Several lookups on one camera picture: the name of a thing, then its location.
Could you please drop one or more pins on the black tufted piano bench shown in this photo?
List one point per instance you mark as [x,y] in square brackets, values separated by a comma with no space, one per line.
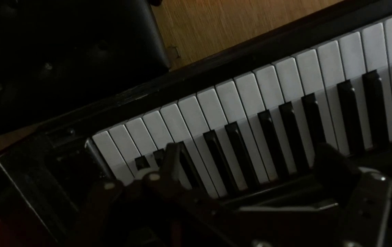
[58,60]

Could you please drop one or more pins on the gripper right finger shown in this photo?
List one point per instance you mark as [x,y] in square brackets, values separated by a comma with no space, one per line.
[364,211]

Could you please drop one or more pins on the black piano key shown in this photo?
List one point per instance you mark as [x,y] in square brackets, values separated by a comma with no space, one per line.
[141,163]

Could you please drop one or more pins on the black upright piano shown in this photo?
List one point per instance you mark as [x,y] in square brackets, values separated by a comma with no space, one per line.
[259,101]

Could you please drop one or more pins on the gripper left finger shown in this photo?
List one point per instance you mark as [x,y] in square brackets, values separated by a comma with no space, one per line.
[176,211]

